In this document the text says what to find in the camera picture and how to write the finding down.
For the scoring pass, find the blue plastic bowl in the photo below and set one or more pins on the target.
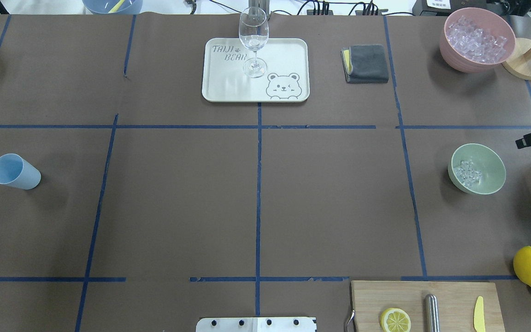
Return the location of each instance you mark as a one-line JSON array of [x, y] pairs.
[[130, 7]]

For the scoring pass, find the yellow plastic knife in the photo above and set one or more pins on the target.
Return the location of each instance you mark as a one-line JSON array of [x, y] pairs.
[[478, 315]]

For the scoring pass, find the green ceramic bowl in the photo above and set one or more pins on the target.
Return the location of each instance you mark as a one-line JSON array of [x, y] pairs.
[[476, 169]]

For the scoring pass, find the half lemon slice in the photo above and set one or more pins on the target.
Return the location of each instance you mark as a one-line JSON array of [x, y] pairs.
[[395, 320]]

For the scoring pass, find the cream serving tray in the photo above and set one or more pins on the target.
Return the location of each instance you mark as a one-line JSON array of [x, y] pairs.
[[279, 73]]

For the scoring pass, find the wooden cutting board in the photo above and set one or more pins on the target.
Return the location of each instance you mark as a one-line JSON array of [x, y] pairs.
[[455, 300]]

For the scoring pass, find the wooden mug tree stand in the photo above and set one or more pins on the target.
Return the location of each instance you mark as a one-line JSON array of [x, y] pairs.
[[530, 57]]

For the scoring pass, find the light blue plastic cup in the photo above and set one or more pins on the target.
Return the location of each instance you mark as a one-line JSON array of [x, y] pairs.
[[18, 173]]

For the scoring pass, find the pink bowl with ice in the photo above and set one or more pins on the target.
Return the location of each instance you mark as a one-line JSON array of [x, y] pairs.
[[474, 40]]

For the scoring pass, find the yellow plastic fork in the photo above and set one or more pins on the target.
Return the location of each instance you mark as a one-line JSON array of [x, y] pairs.
[[116, 6]]

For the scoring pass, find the clear wine glass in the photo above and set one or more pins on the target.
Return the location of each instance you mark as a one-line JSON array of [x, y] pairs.
[[253, 32]]

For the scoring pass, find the grey folded cloth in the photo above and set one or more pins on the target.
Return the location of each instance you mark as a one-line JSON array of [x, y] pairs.
[[365, 64]]

